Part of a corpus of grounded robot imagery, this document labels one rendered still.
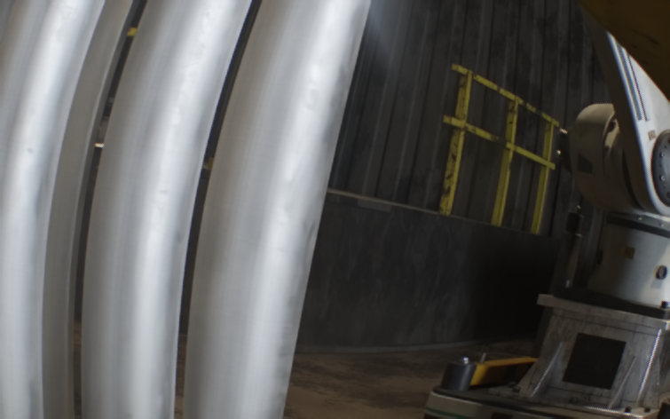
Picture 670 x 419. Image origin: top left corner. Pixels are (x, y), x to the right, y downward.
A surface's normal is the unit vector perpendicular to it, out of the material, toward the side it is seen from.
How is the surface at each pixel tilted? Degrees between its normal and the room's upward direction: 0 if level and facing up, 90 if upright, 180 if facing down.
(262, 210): 90
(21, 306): 90
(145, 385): 90
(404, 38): 90
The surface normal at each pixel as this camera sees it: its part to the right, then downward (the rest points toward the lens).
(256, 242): 0.12, 0.04
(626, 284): -0.41, -0.43
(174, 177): 0.67, 0.15
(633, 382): -0.66, -0.13
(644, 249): -0.40, -0.07
